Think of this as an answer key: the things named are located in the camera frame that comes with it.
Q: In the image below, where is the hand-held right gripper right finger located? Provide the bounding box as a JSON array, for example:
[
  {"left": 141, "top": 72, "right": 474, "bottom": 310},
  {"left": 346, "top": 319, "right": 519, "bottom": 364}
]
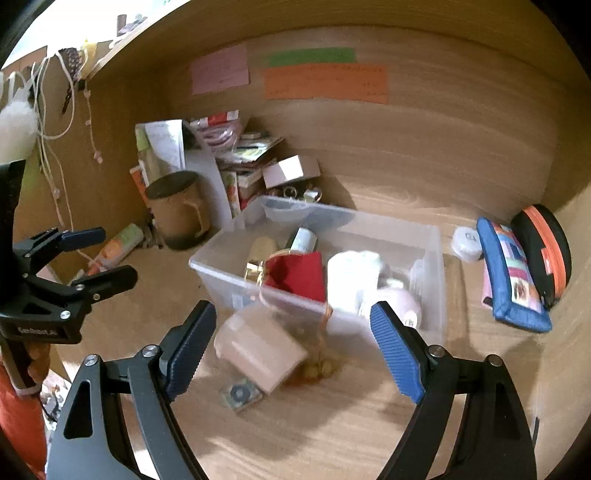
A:
[{"left": 369, "top": 301, "right": 539, "bottom": 480}]

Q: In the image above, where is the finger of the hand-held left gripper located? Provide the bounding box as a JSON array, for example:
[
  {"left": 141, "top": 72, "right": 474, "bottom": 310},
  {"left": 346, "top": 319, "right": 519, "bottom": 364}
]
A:
[
  {"left": 14, "top": 226, "right": 107, "bottom": 274},
  {"left": 69, "top": 265, "right": 138, "bottom": 304}
]

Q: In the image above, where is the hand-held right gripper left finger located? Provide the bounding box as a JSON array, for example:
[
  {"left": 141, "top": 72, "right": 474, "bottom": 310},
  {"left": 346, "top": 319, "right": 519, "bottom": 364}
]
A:
[{"left": 46, "top": 300, "right": 218, "bottom": 480}]

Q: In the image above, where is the pink round case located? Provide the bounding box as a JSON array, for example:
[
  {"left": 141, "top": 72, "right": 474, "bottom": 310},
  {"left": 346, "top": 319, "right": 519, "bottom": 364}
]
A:
[{"left": 379, "top": 279, "right": 423, "bottom": 329}]

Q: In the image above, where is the white cylindrical jar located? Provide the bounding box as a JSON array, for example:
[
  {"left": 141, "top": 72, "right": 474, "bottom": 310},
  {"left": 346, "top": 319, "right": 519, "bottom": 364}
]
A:
[{"left": 213, "top": 307, "right": 309, "bottom": 395}]

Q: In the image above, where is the gold bead trinket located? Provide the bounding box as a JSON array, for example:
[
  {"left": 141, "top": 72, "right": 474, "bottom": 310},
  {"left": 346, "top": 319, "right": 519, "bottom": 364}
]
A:
[{"left": 286, "top": 318, "right": 348, "bottom": 385}]

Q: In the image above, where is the white cloth pouch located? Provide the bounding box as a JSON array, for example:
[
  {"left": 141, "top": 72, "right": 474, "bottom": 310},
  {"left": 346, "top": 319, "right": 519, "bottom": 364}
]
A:
[{"left": 327, "top": 250, "right": 385, "bottom": 315}]

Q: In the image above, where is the clear plastic storage box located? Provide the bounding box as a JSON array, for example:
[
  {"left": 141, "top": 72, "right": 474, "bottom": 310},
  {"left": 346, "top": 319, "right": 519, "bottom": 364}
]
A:
[{"left": 188, "top": 194, "right": 448, "bottom": 347}]

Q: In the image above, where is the red cloth pouch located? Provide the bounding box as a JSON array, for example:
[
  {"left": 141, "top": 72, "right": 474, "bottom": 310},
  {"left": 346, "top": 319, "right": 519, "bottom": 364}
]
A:
[{"left": 265, "top": 251, "right": 324, "bottom": 302}]

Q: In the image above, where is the small bottle with white label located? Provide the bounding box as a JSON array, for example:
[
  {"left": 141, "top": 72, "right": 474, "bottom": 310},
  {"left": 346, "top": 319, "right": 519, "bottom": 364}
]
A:
[{"left": 286, "top": 226, "right": 319, "bottom": 254}]

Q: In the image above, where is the person's left forearm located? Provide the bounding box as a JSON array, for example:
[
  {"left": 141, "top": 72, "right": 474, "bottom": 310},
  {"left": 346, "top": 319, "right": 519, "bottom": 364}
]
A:
[{"left": 0, "top": 360, "right": 51, "bottom": 480}]

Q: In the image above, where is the wooden desktop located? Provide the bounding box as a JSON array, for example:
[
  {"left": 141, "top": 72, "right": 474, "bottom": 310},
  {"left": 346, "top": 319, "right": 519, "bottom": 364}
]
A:
[{"left": 46, "top": 182, "right": 561, "bottom": 480}]

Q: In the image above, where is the person's left hand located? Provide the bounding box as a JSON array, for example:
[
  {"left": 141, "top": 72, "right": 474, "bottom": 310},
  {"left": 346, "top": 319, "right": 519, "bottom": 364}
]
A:
[{"left": 25, "top": 344, "right": 52, "bottom": 385}]

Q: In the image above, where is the green and orange tube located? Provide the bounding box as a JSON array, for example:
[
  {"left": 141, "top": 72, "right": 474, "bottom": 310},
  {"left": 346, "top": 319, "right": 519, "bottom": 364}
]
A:
[{"left": 99, "top": 223, "right": 145, "bottom": 269}]

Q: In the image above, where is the orange book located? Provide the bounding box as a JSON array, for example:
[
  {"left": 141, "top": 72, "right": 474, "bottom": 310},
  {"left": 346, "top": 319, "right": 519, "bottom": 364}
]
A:
[{"left": 129, "top": 166, "right": 149, "bottom": 205}]

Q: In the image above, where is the brown mug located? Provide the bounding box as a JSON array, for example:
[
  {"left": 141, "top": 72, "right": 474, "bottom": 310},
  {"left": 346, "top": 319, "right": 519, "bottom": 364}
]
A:
[{"left": 145, "top": 171, "right": 212, "bottom": 251}]

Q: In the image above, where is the pink flat case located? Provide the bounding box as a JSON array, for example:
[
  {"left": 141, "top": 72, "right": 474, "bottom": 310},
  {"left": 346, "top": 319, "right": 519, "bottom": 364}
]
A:
[{"left": 481, "top": 263, "right": 498, "bottom": 309}]

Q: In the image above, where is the small white round container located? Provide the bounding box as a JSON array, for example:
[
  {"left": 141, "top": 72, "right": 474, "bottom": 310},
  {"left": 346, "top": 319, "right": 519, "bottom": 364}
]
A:
[{"left": 451, "top": 226, "right": 483, "bottom": 263}]

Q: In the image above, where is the white paper booklet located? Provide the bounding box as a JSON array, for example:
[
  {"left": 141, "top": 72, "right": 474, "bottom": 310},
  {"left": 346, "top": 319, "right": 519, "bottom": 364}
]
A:
[{"left": 135, "top": 119, "right": 188, "bottom": 172}]

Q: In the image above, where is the white plush toy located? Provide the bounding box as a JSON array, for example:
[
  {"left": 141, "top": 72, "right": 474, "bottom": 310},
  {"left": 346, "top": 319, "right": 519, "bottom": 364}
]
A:
[{"left": 0, "top": 76, "right": 40, "bottom": 160}]

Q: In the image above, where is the blue patchwork pencil pouch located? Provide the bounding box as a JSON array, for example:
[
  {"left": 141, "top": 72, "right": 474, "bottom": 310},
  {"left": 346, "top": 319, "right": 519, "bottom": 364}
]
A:
[{"left": 475, "top": 217, "right": 553, "bottom": 334}]

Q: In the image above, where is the fruit print box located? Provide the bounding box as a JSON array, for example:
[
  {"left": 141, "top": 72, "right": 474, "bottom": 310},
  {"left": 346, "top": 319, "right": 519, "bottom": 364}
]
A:
[{"left": 221, "top": 168, "right": 265, "bottom": 217}]

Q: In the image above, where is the clear plastic bowl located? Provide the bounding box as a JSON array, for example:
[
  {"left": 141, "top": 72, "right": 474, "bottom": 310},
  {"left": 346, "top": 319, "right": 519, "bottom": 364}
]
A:
[{"left": 263, "top": 198, "right": 315, "bottom": 225}]

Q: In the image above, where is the black and orange round case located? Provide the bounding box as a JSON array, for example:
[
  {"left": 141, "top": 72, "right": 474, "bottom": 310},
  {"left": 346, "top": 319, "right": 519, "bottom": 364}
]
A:
[{"left": 510, "top": 204, "right": 572, "bottom": 310}]

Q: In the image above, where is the white cardboard box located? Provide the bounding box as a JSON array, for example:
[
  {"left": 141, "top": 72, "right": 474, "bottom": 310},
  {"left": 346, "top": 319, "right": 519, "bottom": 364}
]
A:
[{"left": 262, "top": 154, "right": 321, "bottom": 189}]

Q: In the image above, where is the pink paper note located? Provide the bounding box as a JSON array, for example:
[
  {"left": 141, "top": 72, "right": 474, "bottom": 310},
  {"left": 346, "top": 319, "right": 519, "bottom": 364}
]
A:
[{"left": 191, "top": 45, "right": 250, "bottom": 96}]

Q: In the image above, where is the orange paper note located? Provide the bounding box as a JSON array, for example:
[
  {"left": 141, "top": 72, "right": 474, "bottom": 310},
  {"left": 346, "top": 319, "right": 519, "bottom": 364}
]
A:
[{"left": 263, "top": 65, "right": 389, "bottom": 105}]

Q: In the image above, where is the green paper note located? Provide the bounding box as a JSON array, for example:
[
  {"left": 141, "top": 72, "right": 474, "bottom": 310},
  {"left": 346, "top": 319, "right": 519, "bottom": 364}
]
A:
[{"left": 264, "top": 47, "right": 358, "bottom": 67}]

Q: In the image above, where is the square packet with ring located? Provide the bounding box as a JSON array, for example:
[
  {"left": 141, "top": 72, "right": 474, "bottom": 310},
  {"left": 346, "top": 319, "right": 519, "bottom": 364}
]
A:
[{"left": 219, "top": 378, "right": 262, "bottom": 414}]

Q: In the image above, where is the white cable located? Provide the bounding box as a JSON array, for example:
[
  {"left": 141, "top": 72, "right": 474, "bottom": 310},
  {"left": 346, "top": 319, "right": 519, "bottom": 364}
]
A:
[{"left": 25, "top": 51, "right": 100, "bottom": 234}]

